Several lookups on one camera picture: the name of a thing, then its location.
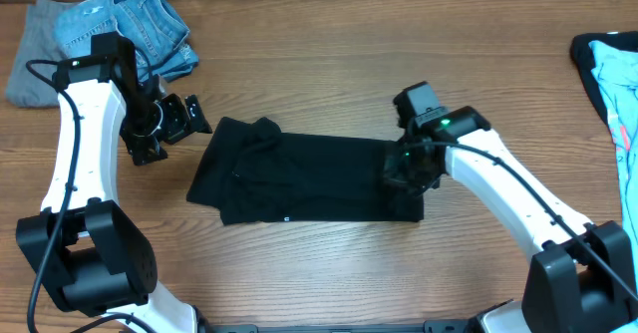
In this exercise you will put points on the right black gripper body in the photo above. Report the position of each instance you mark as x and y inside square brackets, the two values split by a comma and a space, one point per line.
[399, 168]

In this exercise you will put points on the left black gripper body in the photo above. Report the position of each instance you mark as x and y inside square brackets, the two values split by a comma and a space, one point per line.
[152, 124]

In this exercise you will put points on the black polo shirt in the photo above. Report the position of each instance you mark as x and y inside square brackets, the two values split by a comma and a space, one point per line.
[257, 173]

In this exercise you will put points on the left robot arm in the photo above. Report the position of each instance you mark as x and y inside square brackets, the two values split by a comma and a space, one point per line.
[86, 253]

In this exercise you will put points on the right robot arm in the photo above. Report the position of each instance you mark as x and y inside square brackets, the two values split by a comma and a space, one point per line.
[580, 274]

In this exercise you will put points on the folded blue denim jeans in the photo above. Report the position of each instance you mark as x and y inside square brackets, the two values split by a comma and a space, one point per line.
[157, 31]

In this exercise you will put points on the black garment under blue shirt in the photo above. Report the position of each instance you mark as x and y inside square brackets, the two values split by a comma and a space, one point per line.
[583, 58]

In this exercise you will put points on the light blue t-shirt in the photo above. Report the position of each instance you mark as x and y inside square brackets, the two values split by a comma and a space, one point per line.
[615, 73]

